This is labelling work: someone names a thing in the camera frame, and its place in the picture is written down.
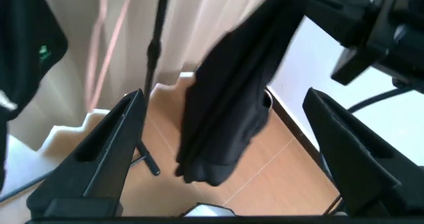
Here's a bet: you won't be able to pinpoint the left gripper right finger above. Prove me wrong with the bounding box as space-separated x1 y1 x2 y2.
301 87 424 217

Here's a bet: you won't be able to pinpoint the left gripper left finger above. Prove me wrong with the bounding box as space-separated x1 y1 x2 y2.
26 88 148 218

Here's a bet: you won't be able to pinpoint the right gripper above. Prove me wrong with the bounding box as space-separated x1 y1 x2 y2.
303 0 424 94

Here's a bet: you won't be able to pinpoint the black garment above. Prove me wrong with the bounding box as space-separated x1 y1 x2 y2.
174 0 311 188

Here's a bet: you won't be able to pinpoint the pink clothes hanger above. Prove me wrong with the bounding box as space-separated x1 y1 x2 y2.
83 0 136 113

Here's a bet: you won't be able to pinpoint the black clothes rack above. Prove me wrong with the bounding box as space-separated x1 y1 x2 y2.
0 0 172 203

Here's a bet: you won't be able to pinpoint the black shorts with green print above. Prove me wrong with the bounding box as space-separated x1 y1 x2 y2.
0 0 70 194

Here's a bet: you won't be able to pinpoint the black cable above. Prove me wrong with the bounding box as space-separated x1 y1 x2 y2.
346 86 413 114

